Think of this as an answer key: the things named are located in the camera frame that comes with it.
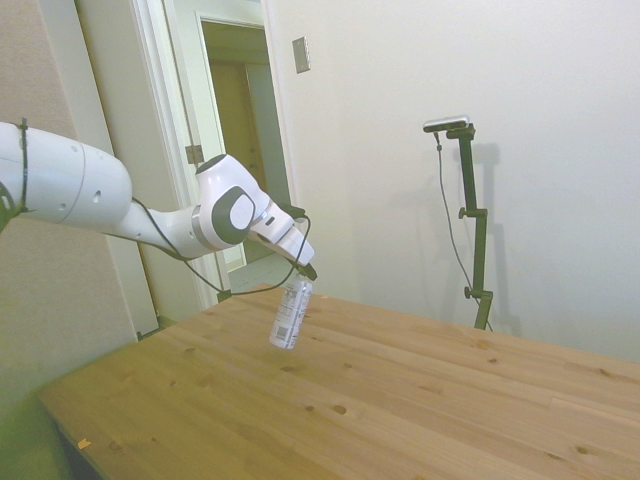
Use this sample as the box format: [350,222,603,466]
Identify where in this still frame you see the black jointed camera stand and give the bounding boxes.
[443,125,495,331]

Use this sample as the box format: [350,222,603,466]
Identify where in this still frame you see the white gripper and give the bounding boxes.
[251,223,320,282]

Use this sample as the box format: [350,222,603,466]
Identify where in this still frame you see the silver stereo camera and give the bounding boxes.
[423,114,473,135]

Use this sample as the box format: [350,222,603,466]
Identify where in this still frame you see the white door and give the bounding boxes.
[164,0,247,301]

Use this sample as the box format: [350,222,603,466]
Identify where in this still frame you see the coconut water bottle green cap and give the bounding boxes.
[268,277,315,350]

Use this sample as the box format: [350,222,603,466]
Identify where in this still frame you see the brown wooden door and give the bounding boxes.
[208,58,269,169]

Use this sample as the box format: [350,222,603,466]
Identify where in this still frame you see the grey wall plate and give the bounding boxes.
[291,35,313,75]

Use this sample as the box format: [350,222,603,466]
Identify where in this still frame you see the beige closet door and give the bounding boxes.
[74,0,166,346]

